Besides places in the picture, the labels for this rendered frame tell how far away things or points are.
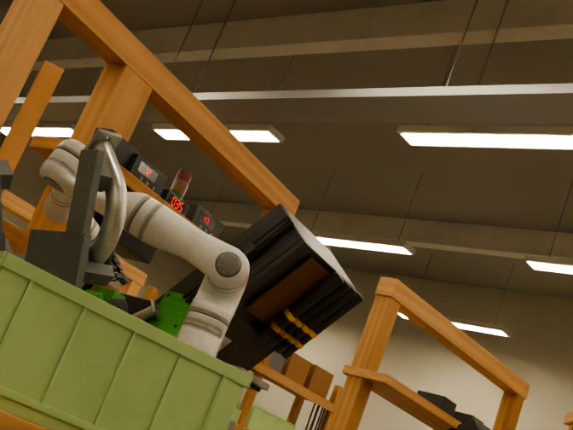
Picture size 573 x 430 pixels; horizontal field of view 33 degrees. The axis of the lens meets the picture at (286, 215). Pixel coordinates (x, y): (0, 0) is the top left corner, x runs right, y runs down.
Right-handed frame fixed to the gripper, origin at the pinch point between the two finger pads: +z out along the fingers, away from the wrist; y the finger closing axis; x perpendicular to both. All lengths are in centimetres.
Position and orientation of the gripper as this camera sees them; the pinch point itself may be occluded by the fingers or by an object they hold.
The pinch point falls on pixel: (122, 278)
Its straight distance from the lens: 263.9
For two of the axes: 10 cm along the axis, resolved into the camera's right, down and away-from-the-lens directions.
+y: -2.4, -6.3, 7.4
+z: 3.5, 6.5, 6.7
